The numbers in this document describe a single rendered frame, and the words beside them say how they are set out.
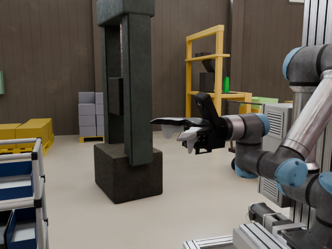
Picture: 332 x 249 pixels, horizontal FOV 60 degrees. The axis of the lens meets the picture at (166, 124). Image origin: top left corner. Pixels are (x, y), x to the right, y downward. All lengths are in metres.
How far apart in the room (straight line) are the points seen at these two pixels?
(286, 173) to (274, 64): 7.94
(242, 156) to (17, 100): 6.76
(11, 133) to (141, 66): 3.13
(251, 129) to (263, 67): 7.64
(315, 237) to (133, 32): 2.48
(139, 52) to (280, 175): 2.43
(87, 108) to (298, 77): 5.49
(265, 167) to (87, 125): 5.64
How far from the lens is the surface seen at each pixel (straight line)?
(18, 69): 7.34
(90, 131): 6.32
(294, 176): 0.79
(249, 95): 6.05
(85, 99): 6.58
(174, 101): 7.46
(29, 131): 5.45
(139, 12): 3.10
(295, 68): 1.06
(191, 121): 0.76
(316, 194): 1.06
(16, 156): 1.55
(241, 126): 0.83
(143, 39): 3.07
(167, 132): 0.81
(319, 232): 1.09
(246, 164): 0.88
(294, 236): 1.15
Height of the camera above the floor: 1.36
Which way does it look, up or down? 9 degrees down
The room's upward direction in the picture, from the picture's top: straight up
